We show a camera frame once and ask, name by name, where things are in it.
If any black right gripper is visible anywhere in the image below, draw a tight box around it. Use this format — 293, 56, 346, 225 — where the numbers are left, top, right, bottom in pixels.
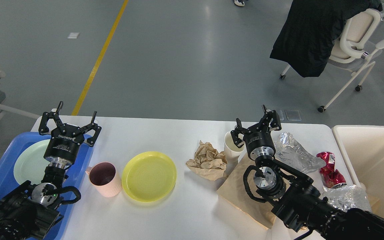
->
230, 105, 282, 160

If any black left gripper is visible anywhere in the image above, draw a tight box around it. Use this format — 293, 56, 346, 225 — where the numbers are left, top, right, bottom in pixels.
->
39, 101, 102, 166

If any pink ribbed mug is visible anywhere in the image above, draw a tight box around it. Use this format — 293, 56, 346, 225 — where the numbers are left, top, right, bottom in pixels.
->
85, 162, 122, 198

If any yellow plastic plate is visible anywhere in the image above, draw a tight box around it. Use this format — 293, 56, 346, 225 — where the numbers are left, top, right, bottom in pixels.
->
121, 151, 177, 203

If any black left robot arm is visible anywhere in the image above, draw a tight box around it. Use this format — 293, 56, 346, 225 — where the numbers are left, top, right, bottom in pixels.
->
0, 101, 102, 240

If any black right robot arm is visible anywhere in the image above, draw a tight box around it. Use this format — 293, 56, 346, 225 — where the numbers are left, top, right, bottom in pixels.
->
230, 106, 384, 240

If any white paper cup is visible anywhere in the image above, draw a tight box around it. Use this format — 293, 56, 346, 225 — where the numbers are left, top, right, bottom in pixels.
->
224, 131, 245, 165

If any crumpled clear plastic wrap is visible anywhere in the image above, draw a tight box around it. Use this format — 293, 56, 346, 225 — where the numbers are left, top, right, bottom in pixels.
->
274, 132, 326, 174

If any pale green plate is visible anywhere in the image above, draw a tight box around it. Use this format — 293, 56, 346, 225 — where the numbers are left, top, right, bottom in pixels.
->
13, 139, 49, 184

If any crumpled brown paper ball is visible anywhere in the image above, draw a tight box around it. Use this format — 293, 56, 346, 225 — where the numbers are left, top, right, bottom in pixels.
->
185, 140, 228, 181

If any flat brown paper bag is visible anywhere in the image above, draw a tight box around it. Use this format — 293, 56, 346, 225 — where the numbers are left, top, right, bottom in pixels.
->
217, 154, 381, 230

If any crushed red can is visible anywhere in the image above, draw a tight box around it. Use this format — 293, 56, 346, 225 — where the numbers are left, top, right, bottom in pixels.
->
316, 152, 347, 189

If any black jacket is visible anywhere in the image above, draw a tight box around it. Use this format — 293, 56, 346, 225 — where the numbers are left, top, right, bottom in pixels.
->
270, 0, 383, 78

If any white office chair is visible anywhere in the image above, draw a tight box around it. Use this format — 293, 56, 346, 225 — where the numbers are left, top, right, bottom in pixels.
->
280, 8, 384, 113

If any cream plastic bin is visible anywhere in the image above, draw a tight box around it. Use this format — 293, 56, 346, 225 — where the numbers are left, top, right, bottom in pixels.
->
332, 125, 384, 218

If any white shoe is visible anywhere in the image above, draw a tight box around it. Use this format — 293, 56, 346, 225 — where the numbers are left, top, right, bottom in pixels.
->
234, 0, 245, 7

